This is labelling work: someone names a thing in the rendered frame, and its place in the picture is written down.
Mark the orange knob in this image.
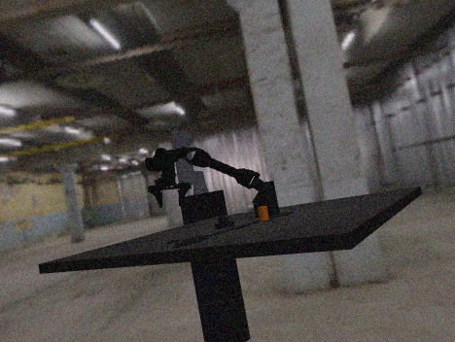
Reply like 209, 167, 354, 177
258, 206, 269, 222

